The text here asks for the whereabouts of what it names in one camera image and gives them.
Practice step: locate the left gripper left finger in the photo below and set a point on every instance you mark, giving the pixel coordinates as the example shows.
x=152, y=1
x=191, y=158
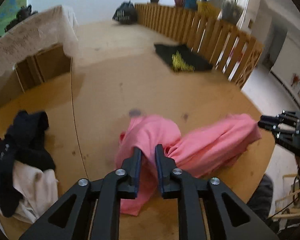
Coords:
x=90, y=209

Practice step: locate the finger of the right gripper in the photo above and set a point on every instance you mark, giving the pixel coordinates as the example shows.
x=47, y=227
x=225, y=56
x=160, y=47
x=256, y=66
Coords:
x=274, y=128
x=286, y=117

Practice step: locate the blue bag on fence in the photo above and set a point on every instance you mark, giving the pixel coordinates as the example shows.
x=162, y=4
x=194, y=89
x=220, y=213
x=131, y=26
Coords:
x=191, y=4

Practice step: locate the dark navy garment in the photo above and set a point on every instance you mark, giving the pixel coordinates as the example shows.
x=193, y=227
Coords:
x=24, y=140

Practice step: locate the dark teapot set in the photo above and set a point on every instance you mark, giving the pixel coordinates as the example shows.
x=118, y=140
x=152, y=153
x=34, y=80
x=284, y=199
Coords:
x=21, y=15

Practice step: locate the black sports drawstring bag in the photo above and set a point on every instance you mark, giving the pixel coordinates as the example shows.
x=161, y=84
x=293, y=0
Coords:
x=126, y=13

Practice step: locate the yellow plastic basket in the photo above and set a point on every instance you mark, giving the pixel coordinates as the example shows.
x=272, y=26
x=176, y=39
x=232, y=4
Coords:
x=207, y=9

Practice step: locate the wooden low table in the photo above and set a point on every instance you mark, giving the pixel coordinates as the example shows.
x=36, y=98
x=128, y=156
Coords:
x=43, y=66

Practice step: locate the potted spider plant grey pot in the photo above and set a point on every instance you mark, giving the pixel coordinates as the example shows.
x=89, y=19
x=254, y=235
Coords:
x=231, y=11

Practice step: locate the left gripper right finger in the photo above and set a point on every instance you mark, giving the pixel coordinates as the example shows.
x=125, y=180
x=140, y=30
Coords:
x=207, y=209

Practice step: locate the folded black sport shirt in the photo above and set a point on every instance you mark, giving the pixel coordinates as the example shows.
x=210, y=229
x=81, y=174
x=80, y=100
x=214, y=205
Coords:
x=181, y=59

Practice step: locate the cream knit sweater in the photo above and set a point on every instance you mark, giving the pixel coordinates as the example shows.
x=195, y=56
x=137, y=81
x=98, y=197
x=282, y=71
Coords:
x=27, y=191

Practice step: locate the pink t-shirt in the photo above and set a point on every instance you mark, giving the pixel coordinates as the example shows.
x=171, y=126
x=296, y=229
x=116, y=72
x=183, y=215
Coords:
x=199, y=152

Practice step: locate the wooden slat fence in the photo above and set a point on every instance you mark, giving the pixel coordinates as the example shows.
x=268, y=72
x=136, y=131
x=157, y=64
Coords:
x=230, y=50

